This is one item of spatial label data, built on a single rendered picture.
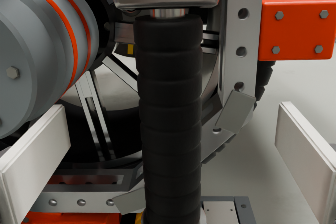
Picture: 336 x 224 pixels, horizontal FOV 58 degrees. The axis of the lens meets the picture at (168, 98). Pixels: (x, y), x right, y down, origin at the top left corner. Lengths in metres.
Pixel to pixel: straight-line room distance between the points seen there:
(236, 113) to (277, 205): 1.07
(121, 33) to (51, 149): 0.33
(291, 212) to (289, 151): 1.26
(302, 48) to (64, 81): 0.27
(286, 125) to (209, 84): 0.31
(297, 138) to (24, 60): 0.20
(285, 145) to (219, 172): 1.41
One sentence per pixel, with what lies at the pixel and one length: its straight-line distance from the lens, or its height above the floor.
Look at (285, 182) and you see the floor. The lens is 1.59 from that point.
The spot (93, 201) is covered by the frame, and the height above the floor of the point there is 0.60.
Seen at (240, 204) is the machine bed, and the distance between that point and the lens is 1.29.
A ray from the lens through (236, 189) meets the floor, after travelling 1.49.
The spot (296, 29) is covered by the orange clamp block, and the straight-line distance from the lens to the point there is 0.39.
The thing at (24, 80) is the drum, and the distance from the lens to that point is 0.26.
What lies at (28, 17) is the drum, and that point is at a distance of 0.28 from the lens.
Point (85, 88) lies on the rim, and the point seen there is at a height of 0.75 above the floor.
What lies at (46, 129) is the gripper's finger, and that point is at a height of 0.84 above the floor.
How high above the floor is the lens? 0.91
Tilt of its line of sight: 22 degrees down
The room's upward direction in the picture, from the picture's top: 2 degrees counter-clockwise
